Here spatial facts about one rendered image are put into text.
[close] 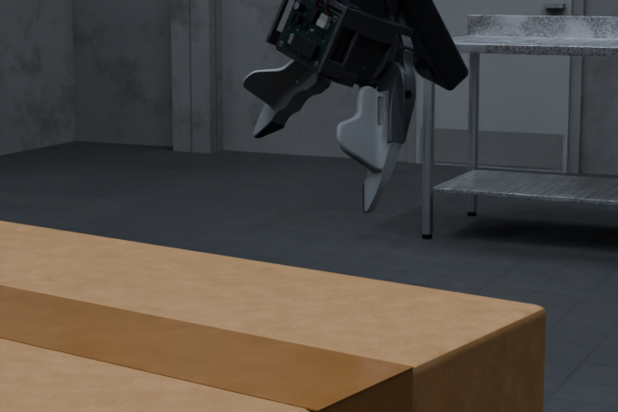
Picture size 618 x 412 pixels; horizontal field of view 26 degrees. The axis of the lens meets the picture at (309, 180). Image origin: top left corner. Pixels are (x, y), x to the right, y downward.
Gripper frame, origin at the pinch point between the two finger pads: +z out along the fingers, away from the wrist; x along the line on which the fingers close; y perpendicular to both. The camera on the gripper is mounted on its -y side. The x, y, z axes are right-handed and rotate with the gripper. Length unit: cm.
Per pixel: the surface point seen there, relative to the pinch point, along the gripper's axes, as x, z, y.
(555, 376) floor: -148, 85, -274
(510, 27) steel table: -369, 2, -445
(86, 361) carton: 44, -5, 49
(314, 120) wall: -580, 118, -544
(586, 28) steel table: -337, -12, -459
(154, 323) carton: 42, -5, 45
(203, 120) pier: -635, 151, -500
